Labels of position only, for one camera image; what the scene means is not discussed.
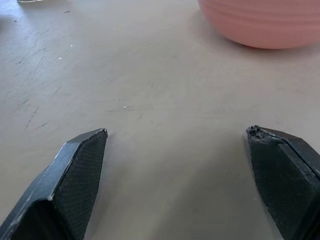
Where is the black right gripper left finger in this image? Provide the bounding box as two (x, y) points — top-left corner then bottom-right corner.
(0, 128), (109, 240)

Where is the pink ribbed bowl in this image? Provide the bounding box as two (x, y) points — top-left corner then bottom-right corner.
(196, 0), (320, 50)

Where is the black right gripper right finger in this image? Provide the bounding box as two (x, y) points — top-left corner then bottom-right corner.
(246, 124), (320, 240)

